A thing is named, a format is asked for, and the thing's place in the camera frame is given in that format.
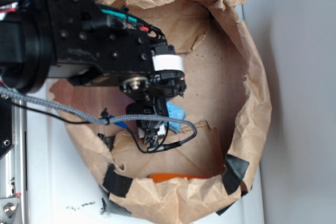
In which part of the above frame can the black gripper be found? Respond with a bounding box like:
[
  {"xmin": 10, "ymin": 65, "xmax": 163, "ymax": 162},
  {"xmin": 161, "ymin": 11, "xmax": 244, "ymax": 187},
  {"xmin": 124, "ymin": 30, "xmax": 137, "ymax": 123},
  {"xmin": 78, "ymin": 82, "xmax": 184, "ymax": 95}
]
[{"xmin": 25, "ymin": 0, "xmax": 187, "ymax": 101}]

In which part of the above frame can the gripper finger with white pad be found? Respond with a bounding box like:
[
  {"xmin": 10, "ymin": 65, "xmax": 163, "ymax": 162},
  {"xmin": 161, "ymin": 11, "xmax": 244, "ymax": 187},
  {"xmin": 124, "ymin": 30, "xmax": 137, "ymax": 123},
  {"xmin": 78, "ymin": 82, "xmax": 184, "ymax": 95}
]
[{"xmin": 138, "ymin": 122, "xmax": 166, "ymax": 139}]

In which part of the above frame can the blue sponge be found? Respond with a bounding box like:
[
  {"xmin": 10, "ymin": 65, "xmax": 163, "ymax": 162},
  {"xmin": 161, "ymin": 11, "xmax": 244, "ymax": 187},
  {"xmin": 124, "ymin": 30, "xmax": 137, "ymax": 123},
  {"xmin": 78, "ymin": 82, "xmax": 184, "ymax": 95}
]
[{"xmin": 164, "ymin": 102, "xmax": 186, "ymax": 133}]

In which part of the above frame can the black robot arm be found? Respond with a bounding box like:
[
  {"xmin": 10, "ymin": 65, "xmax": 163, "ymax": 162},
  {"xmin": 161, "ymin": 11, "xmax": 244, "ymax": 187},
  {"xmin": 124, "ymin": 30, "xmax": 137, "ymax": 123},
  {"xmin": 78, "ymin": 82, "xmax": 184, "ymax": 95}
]
[{"xmin": 1, "ymin": 0, "xmax": 186, "ymax": 116}]

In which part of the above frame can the orange object in bag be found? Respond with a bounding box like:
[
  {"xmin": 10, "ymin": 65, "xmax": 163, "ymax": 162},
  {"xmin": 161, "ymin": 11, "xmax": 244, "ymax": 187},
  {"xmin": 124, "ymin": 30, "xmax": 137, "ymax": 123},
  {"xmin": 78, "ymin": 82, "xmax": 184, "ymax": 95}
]
[{"xmin": 148, "ymin": 173, "xmax": 208, "ymax": 183}]

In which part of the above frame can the brown paper bag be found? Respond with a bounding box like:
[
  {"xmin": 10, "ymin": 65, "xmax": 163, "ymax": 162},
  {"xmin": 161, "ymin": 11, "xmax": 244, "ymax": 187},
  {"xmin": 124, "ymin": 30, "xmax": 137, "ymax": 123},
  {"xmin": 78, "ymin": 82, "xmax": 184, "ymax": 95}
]
[{"xmin": 66, "ymin": 0, "xmax": 272, "ymax": 223}]

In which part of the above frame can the black cable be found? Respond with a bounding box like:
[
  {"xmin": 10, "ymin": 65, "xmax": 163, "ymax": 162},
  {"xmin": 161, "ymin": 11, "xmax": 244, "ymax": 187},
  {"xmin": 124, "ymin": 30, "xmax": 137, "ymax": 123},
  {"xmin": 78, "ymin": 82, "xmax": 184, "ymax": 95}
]
[{"xmin": 0, "ymin": 95, "xmax": 184, "ymax": 154}]

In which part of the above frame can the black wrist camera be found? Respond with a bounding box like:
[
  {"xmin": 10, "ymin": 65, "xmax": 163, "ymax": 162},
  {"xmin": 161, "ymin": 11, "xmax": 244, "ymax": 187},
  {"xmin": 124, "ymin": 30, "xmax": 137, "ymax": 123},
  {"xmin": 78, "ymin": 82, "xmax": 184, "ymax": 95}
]
[{"xmin": 126, "ymin": 96, "xmax": 169, "ymax": 129}]

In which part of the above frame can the grey braided cable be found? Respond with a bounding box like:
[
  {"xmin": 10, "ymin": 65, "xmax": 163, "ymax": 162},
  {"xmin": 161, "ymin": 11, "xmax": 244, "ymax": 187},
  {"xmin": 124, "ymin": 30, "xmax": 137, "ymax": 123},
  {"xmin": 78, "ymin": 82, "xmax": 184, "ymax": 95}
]
[{"xmin": 0, "ymin": 87, "xmax": 197, "ymax": 154}]

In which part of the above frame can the aluminium frame rail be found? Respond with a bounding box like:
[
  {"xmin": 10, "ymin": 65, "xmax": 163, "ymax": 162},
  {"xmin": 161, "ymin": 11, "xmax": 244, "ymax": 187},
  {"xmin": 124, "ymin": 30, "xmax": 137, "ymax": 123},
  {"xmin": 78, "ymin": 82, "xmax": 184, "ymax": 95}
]
[{"xmin": 1, "ymin": 95, "xmax": 29, "ymax": 223}]

